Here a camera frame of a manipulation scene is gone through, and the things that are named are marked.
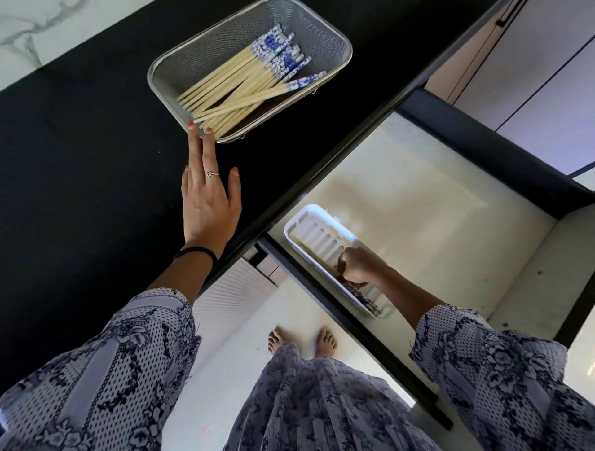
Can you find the person's left hand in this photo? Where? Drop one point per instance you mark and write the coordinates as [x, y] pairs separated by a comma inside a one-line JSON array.
[[207, 213]]

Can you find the person's right hand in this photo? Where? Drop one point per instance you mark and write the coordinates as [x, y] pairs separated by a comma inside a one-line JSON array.
[[362, 267]]

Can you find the person's left middle finger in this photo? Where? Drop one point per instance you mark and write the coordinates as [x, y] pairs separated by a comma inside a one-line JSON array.
[[195, 148]]

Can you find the person's right fingers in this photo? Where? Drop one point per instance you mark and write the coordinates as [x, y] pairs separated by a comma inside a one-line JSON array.
[[349, 274]]

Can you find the person's left thumb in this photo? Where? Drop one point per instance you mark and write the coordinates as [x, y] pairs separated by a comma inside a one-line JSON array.
[[234, 188]]

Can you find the bundle of patterned chopsticks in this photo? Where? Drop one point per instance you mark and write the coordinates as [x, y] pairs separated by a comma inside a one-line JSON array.
[[369, 303]]

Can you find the person's right forearm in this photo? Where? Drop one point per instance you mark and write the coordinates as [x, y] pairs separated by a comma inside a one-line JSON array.
[[409, 295]]

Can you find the person's left forearm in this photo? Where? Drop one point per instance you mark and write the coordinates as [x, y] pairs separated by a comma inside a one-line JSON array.
[[186, 272]]

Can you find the white slotted plastic tray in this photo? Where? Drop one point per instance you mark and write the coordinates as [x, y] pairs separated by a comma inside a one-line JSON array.
[[316, 227]]

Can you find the person's right foot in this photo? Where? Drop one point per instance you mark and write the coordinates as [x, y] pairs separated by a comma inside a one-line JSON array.
[[326, 343]]

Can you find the person's foot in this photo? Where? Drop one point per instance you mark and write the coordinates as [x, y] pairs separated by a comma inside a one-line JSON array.
[[277, 340], [326, 343]]

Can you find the black wrist band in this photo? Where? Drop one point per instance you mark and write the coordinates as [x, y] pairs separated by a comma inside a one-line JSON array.
[[197, 251]]

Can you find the pile of blue-tipped chopsticks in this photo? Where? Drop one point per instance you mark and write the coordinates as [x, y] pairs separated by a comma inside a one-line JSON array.
[[241, 88]]

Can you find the silver metal mesh basket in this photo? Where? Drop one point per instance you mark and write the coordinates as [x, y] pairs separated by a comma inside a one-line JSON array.
[[209, 60]]

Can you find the person's left foot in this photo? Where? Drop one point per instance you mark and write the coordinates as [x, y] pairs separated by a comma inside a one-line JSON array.
[[277, 340]]

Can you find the open black-framed drawer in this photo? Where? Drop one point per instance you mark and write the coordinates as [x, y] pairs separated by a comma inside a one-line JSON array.
[[441, 209]]

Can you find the white ribbed cabinet front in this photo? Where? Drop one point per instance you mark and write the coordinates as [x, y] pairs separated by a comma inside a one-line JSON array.
[[232, 302]]

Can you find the grey floral patterned dress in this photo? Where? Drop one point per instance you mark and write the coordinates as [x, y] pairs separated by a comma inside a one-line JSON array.
[[316, 409]]

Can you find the pale cabinet doors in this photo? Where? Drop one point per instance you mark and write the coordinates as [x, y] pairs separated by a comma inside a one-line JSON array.
[[534, 69]]

